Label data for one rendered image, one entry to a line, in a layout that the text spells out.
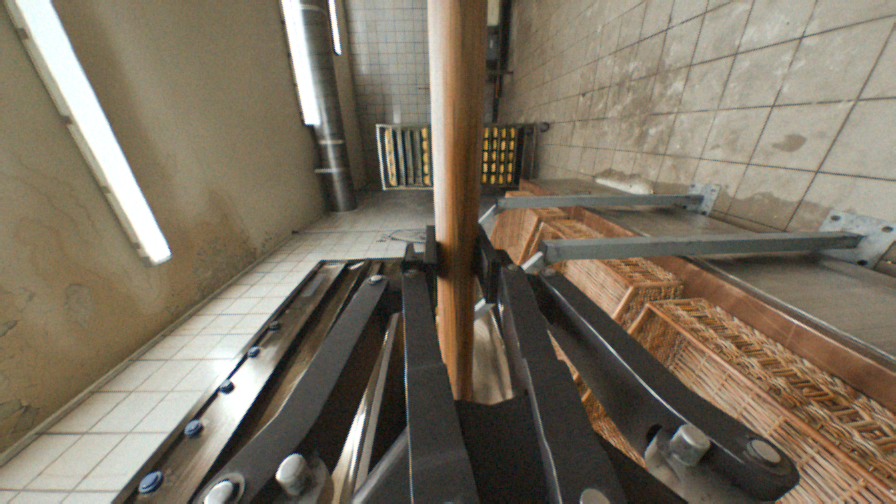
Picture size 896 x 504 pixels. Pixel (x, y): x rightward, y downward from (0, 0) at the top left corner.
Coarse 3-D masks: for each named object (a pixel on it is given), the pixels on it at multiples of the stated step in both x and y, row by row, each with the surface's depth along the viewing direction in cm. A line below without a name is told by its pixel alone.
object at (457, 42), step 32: (448, 0) 11; (480, 0) 11; (448, 32) 11; (480, 32) 11; (448, 64) 12; (480, 64) 12; (448, 96) 12; (480, 96) 13; (448, 128) 13; (480, 128) 13; (448, 160) 14; (480, 160) 14; (448, 192) 14; (448, 224) 15; (448, 256) 16; (448, 288) 17; (448, 320) 19; (448, 352) 20
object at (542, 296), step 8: (504, 256) 16; (504, 264) 15; (528, 280) 13; (536, 280) 13; (536, 288) 13; (544, 288) 13; (536, 296) 13; (544, 296) 13; (544, 304) 13; (552, 304) 13
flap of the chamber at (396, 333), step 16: (400, 320) 106; (400, 336) 102; (384, 352) 87; (400, 352) 98; (384, 368) 80; (400, 368) 95; (384, 384) 75; (400, 384) 91; (384, 400) 73; (400, 400) 88; (384, 416) 70; (400, 416) 85; (368, 432) 63; (384, 432) 68; (368, 448) 59; (384, 448) 66; (368, 464) 56
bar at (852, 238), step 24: (696, 192) 109; (840, 216) 66; (864, 216) 62; (552, 240) 61; (576, 240) 60; (600, 240) 60; (624, 240) 60; (648, 240) 60; (672, 240) 60; (696, 240) 60; (720, 240) 60; (744, 240) 60; (768, 240) 60; (792, 240) 61; (816, 240) 61; (840, 240) 62; (864, 240) 62; (888, 240) 58; (528, 264) 61; (864, 264) 61; (480, 312) 66
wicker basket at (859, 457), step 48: (672, 336) 60; (720, 336) 44; (720, 384) 51; (768, 384) 35; (816, 384) 34; (768, 432) 43; (816, 432) 28; (864, 432) 32; (816, 480) 36; (864, 480) 25
